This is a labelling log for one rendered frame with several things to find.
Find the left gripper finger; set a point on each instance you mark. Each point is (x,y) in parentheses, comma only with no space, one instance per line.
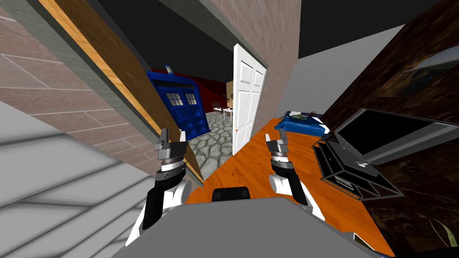
(183,136)
(164,136)

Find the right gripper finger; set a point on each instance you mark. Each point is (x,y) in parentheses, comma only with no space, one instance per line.
(283,135)
(268,137)

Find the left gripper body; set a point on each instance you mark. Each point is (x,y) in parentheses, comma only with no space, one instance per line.
(171,148)

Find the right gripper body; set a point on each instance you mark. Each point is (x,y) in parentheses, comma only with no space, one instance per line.
(277,147)

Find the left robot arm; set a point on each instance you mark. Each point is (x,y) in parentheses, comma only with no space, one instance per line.
(168,175)

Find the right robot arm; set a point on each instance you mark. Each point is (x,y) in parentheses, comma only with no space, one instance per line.
(287,172)

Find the blue bed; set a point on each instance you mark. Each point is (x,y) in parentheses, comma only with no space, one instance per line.
(299,125)

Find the blue police box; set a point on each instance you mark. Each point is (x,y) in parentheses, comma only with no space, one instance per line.
(183,104)

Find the white panelled door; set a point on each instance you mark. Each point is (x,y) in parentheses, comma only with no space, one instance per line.
(247,100)

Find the small white table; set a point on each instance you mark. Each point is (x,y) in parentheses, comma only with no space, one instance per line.
(228,111)

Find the black television stand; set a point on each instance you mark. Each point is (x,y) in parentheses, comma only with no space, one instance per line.
(344,168)

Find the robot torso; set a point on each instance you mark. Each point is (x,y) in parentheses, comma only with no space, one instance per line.
(247,229)

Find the brown wooden door leaf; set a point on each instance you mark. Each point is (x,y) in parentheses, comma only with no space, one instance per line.
(118,61)

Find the black flat television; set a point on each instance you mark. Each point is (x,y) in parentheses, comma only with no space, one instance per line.
(383,134)

